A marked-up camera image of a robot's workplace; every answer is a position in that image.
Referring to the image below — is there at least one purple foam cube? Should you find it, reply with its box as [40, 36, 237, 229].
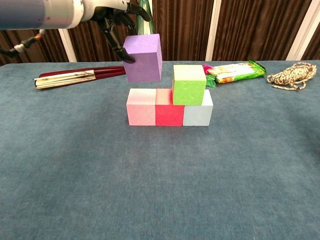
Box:
[122, 33, 163, 84]

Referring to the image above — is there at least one green snack packet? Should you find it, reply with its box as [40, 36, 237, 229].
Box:
[208, 59, 268, 84]

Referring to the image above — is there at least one pink foam cube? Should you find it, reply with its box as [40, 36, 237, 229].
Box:
[126, 88, 157, 127]

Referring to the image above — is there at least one red foam cube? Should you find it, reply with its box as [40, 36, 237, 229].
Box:
[154, 88, 185, 127]

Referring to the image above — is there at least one green glass bottle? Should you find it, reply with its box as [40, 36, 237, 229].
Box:
[135, 0, 156, 36]

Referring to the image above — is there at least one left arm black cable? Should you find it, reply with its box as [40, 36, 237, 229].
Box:
[0, 28, 46, 60]

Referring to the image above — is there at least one folded red paper fan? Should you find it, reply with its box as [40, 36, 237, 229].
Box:
[33, 65, 127, 90]

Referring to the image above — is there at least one brown pleated curtain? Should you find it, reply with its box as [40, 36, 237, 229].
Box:
[0, 0, 320, 67]

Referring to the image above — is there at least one light blue foam cube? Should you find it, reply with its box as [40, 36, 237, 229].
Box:
[182, 89, 214, 127]

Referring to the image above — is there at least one blue felt table mat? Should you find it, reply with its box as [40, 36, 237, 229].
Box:
[0, 59, 320, 240]

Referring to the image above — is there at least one beige braided rope bundle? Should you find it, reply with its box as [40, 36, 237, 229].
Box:
[266, 62, 318, 91]

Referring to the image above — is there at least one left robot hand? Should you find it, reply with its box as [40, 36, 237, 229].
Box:
[74, 0, 152, 63]

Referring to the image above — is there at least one green foam cube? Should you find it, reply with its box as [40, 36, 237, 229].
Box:
[171, 64, 207, 106]

